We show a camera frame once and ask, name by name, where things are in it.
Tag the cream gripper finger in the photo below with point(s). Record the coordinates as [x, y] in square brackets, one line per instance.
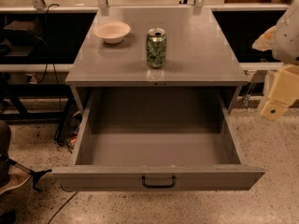
[265, 41]
[283, 93]

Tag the green soda can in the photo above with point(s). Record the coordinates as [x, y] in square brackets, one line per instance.
[156, 47]

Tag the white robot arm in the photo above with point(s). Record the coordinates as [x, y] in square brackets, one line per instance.
[283, 40]

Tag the open grey top drawer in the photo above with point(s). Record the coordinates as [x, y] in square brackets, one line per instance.
[127, 133]

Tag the grey metal cabinet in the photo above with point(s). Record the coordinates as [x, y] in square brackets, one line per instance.
[174, 46]

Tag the white bowl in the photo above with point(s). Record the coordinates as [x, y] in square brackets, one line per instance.
[112, 32]

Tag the dark box on shelf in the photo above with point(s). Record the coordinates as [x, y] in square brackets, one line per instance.
[21, 33]

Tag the black drawer handle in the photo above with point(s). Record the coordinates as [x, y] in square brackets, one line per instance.
[159, 183]

